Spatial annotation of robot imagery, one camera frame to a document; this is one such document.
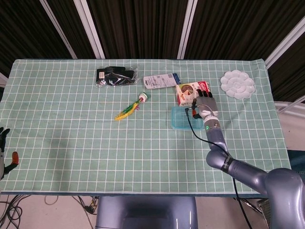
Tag black floor cable bundle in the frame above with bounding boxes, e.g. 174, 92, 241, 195
0, 194, 31, 229

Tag green white checked tablecloth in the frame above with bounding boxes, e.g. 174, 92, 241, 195
0, 58, 297, 195

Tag grey blue robot torso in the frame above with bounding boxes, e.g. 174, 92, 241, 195
95, 196, 198, 229

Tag white metal frame post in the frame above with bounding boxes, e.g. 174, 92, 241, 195
73, 0, 106, 60
177, 0, 196, 60
39, 0, 78, 60
264, 17, 305, 69

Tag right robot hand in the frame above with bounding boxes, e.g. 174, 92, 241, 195
191, 88, 219, 120

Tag red white snack carton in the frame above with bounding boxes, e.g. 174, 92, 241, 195
175, 81, 214, 107

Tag blue denim trouser leg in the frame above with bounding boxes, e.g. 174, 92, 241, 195
287, 149, 305, 171

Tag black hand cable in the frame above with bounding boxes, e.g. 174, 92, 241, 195
185, 107, 253, 229

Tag blister pack with card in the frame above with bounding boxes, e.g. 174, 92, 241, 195
142, 73, 181, 90

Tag yellow black floor cables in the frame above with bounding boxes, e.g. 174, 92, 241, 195
76, 195, 100, 215

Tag black gloves in plastic bag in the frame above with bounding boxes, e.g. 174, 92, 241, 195
96, 64, 139, 88

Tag dark brown curtain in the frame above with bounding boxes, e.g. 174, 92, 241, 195
0, 0, 305, 102

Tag chrome wire frame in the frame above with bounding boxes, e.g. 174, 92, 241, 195
234, 197, 271, 213

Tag white flower paint palette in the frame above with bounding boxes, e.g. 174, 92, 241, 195
220, 70, 255, 100

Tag white metal rod stand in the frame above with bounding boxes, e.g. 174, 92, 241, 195
274, 96, 305, 115

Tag yellow green feather shuttlecock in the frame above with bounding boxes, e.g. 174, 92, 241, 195
114, 92, 149, 122

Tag blue plastic container lid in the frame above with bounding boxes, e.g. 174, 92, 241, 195
171, 105, 206, 131

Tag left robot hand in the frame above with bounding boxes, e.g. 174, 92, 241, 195
0, 127, 20, 181

